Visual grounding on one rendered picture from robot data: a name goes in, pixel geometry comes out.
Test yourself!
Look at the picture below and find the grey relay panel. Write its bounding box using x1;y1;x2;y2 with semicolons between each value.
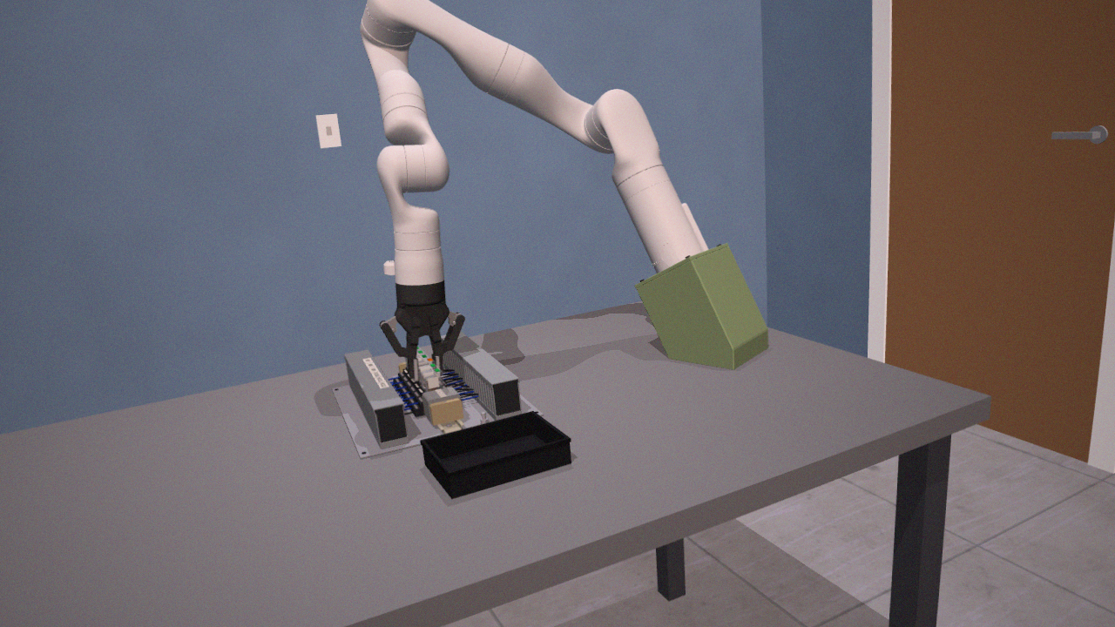
332;332;544;459

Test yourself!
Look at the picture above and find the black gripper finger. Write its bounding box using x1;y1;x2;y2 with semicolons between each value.
429;311;465;372
380;316;421;382

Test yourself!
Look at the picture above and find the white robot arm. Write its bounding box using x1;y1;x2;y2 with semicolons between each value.
360;0;708;286

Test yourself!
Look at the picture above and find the black rectangular tray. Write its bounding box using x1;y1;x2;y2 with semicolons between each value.
420;411;568;499

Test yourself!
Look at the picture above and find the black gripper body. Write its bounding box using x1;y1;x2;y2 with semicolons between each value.
395;281;449;337

